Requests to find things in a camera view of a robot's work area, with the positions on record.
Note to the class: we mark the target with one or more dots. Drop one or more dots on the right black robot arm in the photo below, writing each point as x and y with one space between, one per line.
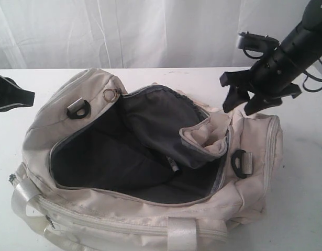
303 45

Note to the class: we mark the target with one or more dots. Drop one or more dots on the white background curtain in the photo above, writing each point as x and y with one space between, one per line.
136 34

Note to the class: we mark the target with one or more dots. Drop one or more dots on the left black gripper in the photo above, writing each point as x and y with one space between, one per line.
11 95

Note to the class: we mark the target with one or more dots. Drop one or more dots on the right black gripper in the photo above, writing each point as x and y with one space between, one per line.
266 79

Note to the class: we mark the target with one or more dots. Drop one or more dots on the metal key ring zipper pull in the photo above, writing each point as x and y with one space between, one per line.
111 95

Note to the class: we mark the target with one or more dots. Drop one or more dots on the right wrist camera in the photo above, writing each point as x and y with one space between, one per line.
252 42

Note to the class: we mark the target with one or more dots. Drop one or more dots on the cream white duffel bag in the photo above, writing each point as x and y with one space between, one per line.
154 170

